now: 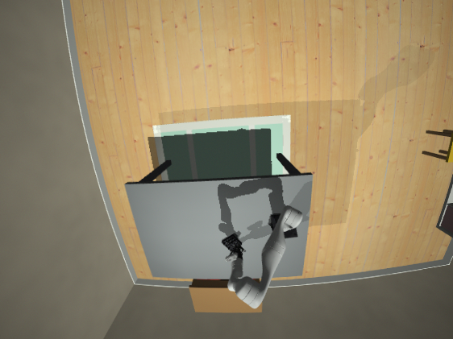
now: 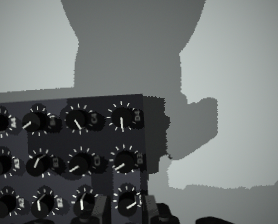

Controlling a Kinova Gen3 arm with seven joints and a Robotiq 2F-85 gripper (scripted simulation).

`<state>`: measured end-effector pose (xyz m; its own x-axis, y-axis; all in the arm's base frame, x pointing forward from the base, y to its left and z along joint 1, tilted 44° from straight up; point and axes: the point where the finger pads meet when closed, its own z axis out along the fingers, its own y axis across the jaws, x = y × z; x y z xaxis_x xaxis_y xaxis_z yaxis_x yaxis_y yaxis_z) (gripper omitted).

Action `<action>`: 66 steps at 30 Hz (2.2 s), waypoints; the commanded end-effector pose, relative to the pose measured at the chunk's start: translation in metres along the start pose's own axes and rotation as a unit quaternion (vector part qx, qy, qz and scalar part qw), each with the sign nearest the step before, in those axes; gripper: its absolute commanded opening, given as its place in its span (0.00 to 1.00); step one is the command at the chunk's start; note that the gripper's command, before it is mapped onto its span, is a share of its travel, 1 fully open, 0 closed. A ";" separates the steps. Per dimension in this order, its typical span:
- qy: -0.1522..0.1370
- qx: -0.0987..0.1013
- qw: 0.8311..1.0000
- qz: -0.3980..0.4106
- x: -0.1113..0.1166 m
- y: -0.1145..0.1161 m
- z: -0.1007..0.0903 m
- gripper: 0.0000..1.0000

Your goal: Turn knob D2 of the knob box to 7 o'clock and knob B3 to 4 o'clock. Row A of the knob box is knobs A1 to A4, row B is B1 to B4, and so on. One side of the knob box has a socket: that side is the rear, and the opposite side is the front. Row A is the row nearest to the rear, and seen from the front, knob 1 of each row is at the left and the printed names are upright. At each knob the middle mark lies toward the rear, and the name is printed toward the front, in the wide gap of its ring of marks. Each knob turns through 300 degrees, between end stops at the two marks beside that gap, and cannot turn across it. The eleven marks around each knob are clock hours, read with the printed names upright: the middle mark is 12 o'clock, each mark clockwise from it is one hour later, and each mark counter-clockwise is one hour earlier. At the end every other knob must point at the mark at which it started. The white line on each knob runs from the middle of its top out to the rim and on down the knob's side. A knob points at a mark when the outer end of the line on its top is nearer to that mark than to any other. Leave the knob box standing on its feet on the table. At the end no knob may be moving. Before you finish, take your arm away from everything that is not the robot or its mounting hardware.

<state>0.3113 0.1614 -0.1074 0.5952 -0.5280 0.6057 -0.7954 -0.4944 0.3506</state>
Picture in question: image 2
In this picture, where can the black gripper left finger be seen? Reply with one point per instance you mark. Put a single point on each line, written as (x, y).
(101, 213)

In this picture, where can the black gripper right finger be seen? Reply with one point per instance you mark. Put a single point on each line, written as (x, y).
(157, 213)

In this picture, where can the black knob box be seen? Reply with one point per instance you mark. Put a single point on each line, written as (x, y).
(88, 153)

